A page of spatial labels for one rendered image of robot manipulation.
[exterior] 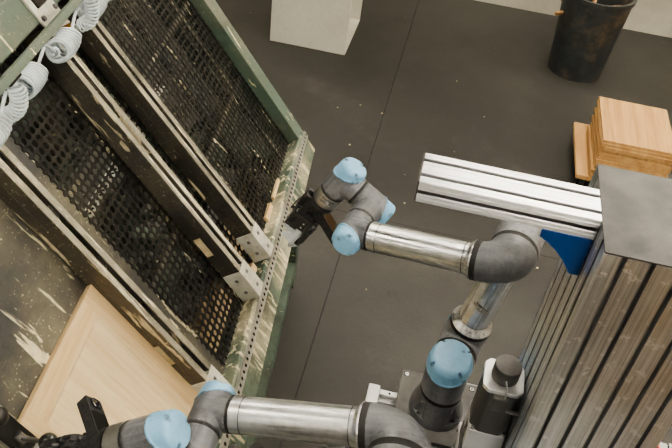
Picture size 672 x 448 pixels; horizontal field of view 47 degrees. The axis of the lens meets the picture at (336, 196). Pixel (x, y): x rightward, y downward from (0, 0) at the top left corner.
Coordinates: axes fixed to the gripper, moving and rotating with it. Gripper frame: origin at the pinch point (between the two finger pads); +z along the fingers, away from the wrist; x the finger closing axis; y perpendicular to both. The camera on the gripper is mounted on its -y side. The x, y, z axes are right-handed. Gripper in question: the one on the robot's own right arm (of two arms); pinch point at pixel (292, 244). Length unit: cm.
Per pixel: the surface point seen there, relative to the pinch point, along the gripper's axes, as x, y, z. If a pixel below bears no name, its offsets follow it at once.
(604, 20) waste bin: -373, -154, 7
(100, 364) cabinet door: 50, 28, 23
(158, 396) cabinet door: 43, 10, 32
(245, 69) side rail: -104, 37, 31
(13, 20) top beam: 3, 92, -15
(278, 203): -64, -2, 46
